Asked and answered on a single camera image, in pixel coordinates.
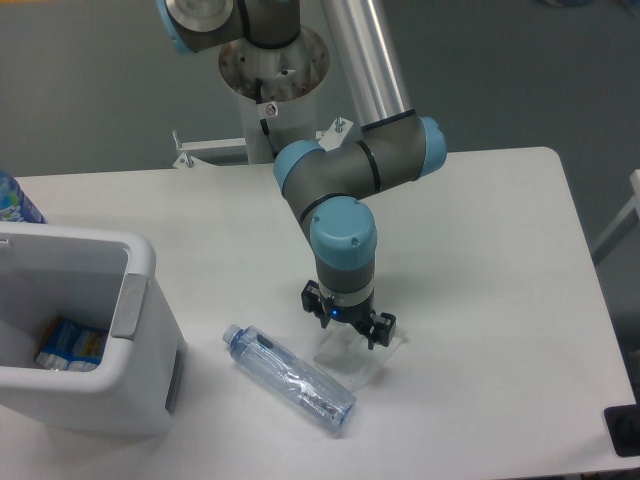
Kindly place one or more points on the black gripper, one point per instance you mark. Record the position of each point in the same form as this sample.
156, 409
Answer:
378, 329

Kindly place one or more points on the clear plastic water bottle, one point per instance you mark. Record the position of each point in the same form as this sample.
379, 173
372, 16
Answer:
278, 369

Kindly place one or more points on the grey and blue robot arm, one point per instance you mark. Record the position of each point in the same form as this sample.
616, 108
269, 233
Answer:
327, 190

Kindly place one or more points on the white plastic trash bin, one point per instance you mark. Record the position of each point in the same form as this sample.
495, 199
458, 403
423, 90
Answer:
103, 279

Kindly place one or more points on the blue snack wrapper in bin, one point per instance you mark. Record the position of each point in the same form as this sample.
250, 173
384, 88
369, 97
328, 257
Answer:
71, 346

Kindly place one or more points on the black clamp at table edge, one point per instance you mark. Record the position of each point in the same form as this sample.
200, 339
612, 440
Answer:
623, 426

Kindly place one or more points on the white pedestal base bracket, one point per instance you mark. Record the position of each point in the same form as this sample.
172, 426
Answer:
233, 151

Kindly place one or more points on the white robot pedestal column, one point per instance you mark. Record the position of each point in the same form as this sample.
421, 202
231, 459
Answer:
276, 91

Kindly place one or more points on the white frame at right edge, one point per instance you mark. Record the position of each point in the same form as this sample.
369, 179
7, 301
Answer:
621, 224

